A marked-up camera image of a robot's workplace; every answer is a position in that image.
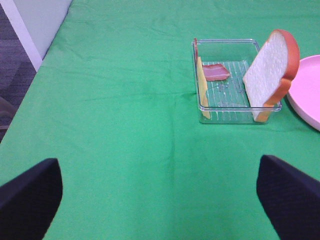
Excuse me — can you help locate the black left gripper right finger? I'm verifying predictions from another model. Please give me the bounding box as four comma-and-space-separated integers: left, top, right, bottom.
256, 155, 320, 240

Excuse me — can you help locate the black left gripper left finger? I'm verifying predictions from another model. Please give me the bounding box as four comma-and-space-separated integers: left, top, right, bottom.
0, 158, 63, 240

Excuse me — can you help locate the streaky bacon strip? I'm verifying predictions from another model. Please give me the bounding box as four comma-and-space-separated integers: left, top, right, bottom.
193, 38, 231, 82

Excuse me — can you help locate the pink round plate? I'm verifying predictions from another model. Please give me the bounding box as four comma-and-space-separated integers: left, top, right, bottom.
287, 55, 320, 130

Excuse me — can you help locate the upright toast bread slice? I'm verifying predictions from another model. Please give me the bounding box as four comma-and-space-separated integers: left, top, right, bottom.
243, 29, 300, 108

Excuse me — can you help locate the green tablecloth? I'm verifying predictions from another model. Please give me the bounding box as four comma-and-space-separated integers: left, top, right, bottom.
0, 0, 320, 240

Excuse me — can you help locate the yellow cheese slice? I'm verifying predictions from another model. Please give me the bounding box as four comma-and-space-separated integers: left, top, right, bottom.
196, 56, 209, 108

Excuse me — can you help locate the clear left plastic container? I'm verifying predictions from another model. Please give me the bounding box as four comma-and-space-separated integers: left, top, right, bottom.
192, 39, 282, 124

